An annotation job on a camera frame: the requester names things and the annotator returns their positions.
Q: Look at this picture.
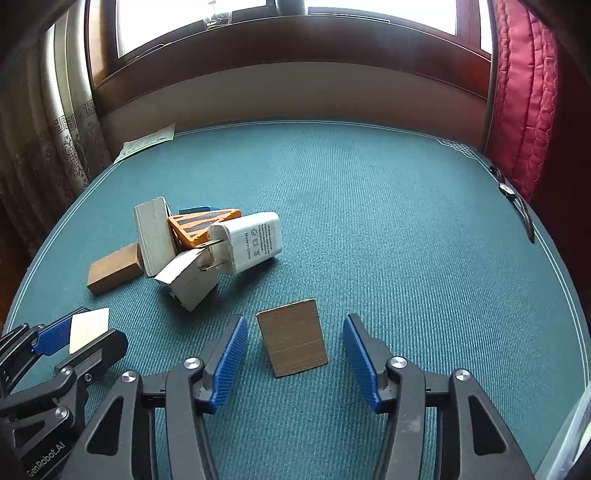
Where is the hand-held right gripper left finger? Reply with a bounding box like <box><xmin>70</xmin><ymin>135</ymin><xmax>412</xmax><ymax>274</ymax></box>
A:
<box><xmin>69</xmin><ymin>314</ymin><xmax>250</xmax><ymax>480</ymax></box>

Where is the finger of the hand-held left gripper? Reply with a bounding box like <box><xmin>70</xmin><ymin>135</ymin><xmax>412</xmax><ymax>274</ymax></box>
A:
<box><xmin>0</xmin><ymin>329</ymin><xmax>129</xmax><ymax>414</ymax></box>
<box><xmin>0</xmin><ymin>307</ymin><xmax>89</xmax><ymax>365</ymax></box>

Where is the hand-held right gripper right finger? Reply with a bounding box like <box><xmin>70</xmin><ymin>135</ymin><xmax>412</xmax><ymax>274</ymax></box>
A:
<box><xmin>342</xmin><ymin>313</ymin><xmax>536</xmax><ymax>480</ymax></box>

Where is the white tile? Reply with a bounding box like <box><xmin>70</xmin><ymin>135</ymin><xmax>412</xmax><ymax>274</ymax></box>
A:
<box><xmin>69</xmin><ymin>308</ymin><xmax>110</xmax><ymax>354</ymax></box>

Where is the brown wooden tile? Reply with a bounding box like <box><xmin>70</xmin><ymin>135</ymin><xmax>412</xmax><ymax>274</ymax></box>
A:
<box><xmin>255</xmin><ymin>298</ymin><xmax>329</xmax><ymax>378</ymax></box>

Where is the brown wooden block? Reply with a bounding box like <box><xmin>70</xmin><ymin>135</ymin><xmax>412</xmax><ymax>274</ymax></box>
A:
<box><xmin>87</xmin><ymin>242</ymin><xmax>145</xmax><ymax>295</ymax></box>

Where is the white plastic lamp socket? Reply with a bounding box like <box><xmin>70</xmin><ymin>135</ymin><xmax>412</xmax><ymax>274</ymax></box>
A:
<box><xmin>154</xmin><ymin>248</ymin><xmax>219</xmax><ymax>312</ymax></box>

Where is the white USB charger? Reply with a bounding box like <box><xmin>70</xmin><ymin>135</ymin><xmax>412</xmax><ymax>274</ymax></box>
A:
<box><xmin>201</xmin><ymin>211</ymin><xmax>283</xmax><ymax>276</ymax></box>

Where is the white block with striped face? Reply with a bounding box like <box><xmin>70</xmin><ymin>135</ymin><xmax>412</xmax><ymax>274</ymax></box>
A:
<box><xmin>134</xmin><ymin>196</ymin><xmax>178</xmax><ymax>278</ymax></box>

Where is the orange striped wedge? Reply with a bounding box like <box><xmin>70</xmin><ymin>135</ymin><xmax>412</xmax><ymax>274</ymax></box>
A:
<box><xmin>167</xmin><ymin>208</ymin><xmax>242</xmax><ymax>250</ymax></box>

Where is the patterned beige curtain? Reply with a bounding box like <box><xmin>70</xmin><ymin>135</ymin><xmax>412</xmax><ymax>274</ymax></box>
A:
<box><xmin>0</xmin><ymin>23</ymin><xmax>114</xmax><ymax>259</ymax></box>

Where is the printed paper sheet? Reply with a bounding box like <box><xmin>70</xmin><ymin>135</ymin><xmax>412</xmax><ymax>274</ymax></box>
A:
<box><xmin>113</xmin><ymin>123</ymin><xmax>176</xmax><ymax>164</ymax></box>

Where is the red quilted curtain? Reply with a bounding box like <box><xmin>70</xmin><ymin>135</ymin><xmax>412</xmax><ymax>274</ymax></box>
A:
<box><xmin>485</xmin><ymin>0</ymin><xmax>591</xmax><ymax>208</ymax></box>

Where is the clear drinking glass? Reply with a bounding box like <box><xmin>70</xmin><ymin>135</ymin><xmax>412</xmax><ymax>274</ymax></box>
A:
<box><xmin>203</xmin><ymin>0</ymin><xmax>234</xmax><ymax>31</ymax></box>

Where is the black strap wristwatch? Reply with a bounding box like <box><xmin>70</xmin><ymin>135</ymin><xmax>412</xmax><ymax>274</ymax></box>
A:
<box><xmin>489</xmin><ymin>165</ymin><xmax>536</xmax><ymax>244</ymax></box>

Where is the brown wooden window frame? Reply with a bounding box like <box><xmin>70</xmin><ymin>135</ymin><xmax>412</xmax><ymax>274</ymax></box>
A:
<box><xmin>85</xmin><ymin>0</ymin><xmax>495</xmax><ymax>100</ymax></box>

